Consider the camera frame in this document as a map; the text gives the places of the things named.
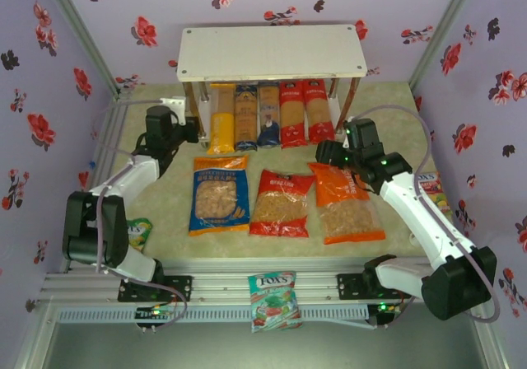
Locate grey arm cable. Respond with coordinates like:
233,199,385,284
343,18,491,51
347,104,501,329
91,96,189,331

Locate aluminium frame bar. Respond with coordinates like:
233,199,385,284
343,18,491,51
14,298,57,369
469,298,514,369

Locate yellow spaghetti bag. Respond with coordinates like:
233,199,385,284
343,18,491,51
206,82,236,156

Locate dark blue Moli spaghetti bag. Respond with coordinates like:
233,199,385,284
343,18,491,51
233,82,259,152

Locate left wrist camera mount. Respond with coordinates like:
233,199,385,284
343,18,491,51
159,96,187,125

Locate clear blue spaghetti bag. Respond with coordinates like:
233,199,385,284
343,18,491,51
257,81,282,147

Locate controller circuit board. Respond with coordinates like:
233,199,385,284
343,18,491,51
134,302,179,333
368,301,407,329

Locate orange macaroni bag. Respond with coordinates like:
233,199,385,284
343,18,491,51
307,161,387,245

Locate aluminium frame post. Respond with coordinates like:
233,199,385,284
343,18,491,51
407,0,483,94
39,0,133,98

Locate white two-tier shelf metal legs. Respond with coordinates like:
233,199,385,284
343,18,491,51
175,25,366,147

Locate teal red Fox's candy bag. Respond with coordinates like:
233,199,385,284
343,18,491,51
246,270,304,334

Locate blue and orange pasta bag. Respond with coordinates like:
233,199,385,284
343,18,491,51
188,154,251,237

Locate red macaroni bag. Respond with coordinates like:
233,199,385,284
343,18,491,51
249,169,316,239

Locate red spaghetti bag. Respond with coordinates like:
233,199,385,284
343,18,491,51
303,78,337,146
278,80,309,150

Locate grey right arm cable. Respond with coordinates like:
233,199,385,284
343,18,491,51
347,104,501,329

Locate grey left arm cable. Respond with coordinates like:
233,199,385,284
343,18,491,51
91,96,189,331

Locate green Fox's candy bag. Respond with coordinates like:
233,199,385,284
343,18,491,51
125,218,154,255

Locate aluminium side rail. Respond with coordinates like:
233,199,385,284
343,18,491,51
65,92,133,271

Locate white slotted cable duct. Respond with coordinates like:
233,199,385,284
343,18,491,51
55,306,370,325

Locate Fox's fruits candy bag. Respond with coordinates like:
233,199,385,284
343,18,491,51
415,170,454,222

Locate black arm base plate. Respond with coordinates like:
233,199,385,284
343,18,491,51
117,273,194,304
336,272,413,302

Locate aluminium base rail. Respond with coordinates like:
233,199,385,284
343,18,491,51
40,257,491,304

